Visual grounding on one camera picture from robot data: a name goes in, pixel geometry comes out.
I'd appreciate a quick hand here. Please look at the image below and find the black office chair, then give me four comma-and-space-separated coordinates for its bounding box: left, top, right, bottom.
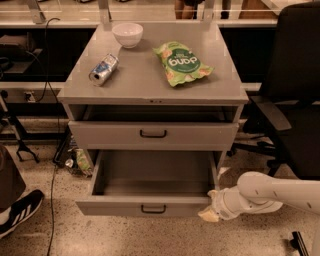
232, 1, 320, 180

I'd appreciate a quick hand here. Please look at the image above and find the white ceramic bowl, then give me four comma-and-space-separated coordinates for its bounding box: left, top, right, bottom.
112, 23, 144, 48

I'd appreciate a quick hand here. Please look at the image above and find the green chip bag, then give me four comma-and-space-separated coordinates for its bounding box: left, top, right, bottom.
153, 41, 214, 87

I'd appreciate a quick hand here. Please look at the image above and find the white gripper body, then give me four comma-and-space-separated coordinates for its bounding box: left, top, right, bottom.
212, 188, 240, 220

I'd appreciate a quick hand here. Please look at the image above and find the grey top drawer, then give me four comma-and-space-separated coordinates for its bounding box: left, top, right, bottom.
69, 121, 238, 151

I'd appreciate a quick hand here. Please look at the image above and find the grey drawer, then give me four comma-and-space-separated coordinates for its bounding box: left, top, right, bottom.
76, 150, 216, 217
69, 121, 238, 151

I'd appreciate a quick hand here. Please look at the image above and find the silver blue soda can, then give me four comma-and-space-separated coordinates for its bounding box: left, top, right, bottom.
89, 53, 119, 86

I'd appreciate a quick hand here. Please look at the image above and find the black stand leg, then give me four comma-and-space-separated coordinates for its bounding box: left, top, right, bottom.
0, 90, 40, 163

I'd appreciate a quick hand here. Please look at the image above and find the black bar on floor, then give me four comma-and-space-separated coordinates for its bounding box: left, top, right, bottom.
290, 231, 309, 256

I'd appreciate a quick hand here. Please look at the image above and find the black white sneaker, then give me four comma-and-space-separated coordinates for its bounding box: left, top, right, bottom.
0, 190, 44, 239

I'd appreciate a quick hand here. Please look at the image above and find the black floor cable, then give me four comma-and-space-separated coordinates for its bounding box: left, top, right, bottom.
34, 17, 63, 256

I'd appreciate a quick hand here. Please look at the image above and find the dark trouser leg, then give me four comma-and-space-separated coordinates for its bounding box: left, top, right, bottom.
0, 145, 26, 211

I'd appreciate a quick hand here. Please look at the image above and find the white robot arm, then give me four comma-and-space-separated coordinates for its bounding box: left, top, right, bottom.
198, 171, 320, 222

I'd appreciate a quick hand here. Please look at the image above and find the grey drawer cabinet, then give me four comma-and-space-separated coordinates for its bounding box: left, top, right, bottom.
58, 21, 248, 167

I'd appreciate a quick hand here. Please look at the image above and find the wire basket with trash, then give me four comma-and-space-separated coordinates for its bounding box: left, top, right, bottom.
53, 133, 93, 177

